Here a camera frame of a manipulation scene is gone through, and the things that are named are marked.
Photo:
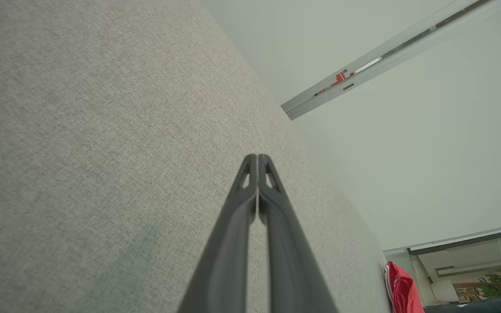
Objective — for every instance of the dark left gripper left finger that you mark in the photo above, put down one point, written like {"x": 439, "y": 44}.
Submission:
{"x": 228, "y": 261}

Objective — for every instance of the red white-striped t-shirt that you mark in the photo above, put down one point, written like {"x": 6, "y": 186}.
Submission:
{"x": 405, "y": 291}

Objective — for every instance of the red object behind partition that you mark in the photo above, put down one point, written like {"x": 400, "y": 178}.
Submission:
{"x": 341, "y": 77}

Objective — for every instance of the grey metal partition post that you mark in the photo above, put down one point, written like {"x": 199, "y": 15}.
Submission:
{"x": 320, "y": 96}

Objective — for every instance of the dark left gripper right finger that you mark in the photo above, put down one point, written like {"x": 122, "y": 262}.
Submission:
{"x": 289, "y": 261}

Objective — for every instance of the dark window frame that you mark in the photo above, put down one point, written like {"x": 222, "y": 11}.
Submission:
{"x": 463, "y": 241}

